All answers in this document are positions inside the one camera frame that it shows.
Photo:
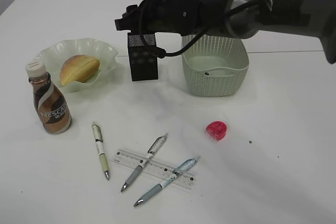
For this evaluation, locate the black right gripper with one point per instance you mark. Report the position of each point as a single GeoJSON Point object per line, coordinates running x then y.
{"type": "Point", "coordinates": [183, 17]}

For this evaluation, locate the yellow bread loaf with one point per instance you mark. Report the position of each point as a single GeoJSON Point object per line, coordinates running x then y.
{"type": "Point", "coordinates": [78, 68]}

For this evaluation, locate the brown Nescafe coffee bottle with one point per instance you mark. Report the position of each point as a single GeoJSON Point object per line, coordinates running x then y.
{"type": "Point", "coordinates": [49, 103]}

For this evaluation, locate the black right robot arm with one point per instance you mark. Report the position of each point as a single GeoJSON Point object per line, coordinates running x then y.
{"type": "Point", "coordinates": [239, 19]}

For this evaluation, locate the green plastic woven basket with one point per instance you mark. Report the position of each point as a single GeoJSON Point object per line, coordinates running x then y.
{"type": "Point", "coordinates": [224, 58]}

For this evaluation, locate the black square pen holder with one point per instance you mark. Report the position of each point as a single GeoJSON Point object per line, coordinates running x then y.
{"type": "Point", "coordinates": [143, 65]}

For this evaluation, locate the pale green ruffled glass plate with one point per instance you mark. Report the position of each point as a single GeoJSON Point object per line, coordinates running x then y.
{"type": "Point", "coordinates": [55, 56]}

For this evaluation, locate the white and green pen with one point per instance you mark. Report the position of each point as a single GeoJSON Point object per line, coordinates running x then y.
{"type": "Point", "coordinates": [100, 148]}

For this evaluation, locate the blue grey grip pen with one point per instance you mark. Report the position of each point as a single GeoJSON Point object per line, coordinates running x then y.
{"type": "Point", "coordinates": [174, 175]}

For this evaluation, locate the pink correction tape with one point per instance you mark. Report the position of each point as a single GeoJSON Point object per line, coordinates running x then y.
{"type": "Point", "coordinates": [216, 130]}

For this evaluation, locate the clear plastic ruler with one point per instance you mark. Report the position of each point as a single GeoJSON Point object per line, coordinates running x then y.
{"type": "Point", "coordinates": [154, 168]}

